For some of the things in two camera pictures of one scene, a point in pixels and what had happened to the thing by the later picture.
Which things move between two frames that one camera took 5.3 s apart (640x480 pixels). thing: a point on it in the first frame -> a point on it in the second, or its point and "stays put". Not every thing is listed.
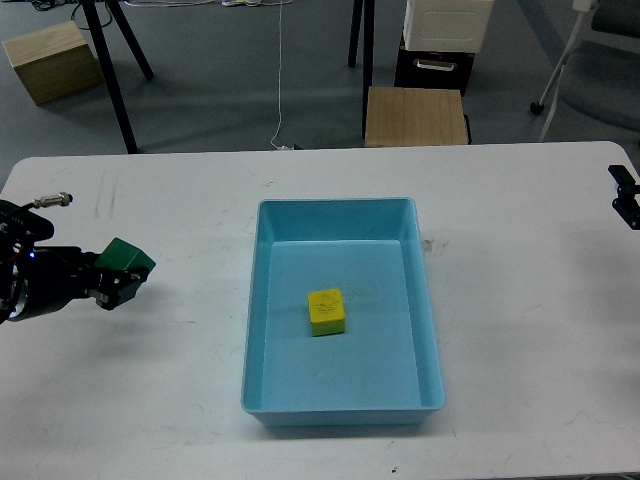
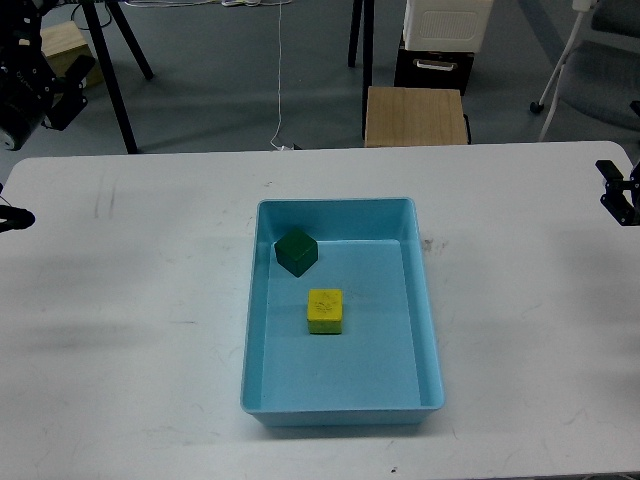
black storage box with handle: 422,69 stays put
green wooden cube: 123,256 -> 296,252
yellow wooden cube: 327,311 stays put
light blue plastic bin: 384,367 stays put
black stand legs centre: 368,50 stays put
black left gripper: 46,277 -> 27,83
